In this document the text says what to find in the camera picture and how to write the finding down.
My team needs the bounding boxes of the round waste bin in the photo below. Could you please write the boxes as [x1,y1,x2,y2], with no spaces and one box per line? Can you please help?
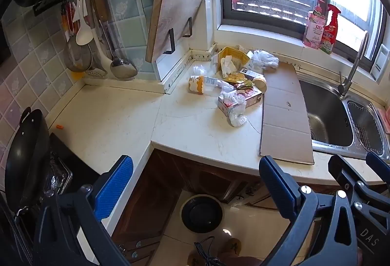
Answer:
[181,194,224,233]

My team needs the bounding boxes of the red carton box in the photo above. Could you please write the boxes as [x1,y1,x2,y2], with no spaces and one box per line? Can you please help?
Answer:
[218,88,264,117]

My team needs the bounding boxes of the red spray bottle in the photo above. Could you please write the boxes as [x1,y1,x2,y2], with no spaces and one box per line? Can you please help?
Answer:
[320,4,341,55]

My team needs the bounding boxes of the white slotted spatula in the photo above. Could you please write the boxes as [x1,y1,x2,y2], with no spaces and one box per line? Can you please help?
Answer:
[84,28,107,77]

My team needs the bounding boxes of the white paper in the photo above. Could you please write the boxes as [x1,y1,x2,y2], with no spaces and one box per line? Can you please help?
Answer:
[220,57,241,77]

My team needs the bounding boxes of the steel ladle with wooden handle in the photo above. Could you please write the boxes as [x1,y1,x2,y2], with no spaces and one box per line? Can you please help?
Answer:
[92,0,138,78]

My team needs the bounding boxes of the wire drain basket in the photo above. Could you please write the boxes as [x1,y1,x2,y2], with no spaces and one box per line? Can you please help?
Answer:
[347,102,386,155]

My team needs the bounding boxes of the black cable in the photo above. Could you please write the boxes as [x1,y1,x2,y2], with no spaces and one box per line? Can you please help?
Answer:
[193,236,226,266]

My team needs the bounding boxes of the clear bottle with yellow label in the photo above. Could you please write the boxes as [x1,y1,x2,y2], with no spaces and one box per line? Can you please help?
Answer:
[189,74,235,96]

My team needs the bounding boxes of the yellow paper bag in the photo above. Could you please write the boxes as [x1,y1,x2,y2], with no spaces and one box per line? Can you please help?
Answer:
[218,47,251,72]

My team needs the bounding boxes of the brown cardboard sheet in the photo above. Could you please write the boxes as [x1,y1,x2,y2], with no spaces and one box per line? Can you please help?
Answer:
[259,61,314,165]

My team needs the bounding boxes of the black gas stove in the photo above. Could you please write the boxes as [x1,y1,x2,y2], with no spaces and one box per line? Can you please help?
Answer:
[46,132,102,196]

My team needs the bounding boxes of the tan round object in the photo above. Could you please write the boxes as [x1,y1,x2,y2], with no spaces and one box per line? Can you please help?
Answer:
[254,75,268,93]

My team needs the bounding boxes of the red handled peeler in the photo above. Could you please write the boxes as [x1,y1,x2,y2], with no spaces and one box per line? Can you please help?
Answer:
[60,1,77,41]

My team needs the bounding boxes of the black wok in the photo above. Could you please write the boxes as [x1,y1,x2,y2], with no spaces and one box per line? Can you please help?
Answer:
[4,107,51,215]

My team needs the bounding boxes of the crumpled clear plastic wrap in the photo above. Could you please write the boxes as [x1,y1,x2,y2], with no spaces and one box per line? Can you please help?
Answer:
[222,91,248,128]

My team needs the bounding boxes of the printed sealing tape strip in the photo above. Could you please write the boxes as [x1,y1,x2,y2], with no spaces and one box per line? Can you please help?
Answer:
[165,44,220,93]

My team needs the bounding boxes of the small white carton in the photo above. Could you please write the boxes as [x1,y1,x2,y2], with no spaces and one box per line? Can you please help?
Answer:
[239,67,263,78]

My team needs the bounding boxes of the pink cloth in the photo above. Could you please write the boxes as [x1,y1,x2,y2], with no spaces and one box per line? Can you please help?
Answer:
[378,108,390,134]

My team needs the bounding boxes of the wooden cutting board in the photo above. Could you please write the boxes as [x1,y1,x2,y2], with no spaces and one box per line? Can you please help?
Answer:
[145,0,208,63]

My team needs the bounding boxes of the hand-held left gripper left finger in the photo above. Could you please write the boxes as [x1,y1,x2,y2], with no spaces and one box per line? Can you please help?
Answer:
[33,155,135,266]

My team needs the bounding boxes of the steel faucet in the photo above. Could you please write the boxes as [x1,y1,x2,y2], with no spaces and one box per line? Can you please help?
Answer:
[338,31,370,97]

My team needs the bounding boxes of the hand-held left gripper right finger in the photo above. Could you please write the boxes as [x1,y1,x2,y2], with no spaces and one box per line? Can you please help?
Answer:
[258,155,358,266]

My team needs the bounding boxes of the stainless steel sink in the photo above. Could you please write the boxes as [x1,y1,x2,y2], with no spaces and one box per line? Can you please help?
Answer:
[297,71,390,160]

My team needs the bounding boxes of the white rice paddle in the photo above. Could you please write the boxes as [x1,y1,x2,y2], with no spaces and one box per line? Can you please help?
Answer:
[76,0,94,46]

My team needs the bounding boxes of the steel mesh strainer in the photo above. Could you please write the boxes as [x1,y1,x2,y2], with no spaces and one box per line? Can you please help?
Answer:
[65,38,93,72]

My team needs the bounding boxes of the brown wooden cabinet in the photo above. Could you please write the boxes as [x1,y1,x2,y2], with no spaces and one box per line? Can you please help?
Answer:
[111,149,381,266]

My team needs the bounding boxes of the orange snack packet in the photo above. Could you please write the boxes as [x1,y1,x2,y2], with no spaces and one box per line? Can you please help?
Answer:
[224,72,246,84]

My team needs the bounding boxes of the white wall outlet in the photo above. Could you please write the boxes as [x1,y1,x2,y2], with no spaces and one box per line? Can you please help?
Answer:
[370,44,390,84]

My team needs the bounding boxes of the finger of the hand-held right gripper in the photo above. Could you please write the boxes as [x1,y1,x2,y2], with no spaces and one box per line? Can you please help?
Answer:
[328,154,390,225]
[366,151,390,181]

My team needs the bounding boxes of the clear plastic food packaging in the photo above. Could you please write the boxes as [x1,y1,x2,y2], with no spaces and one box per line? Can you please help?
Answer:
[251,50,279,70]

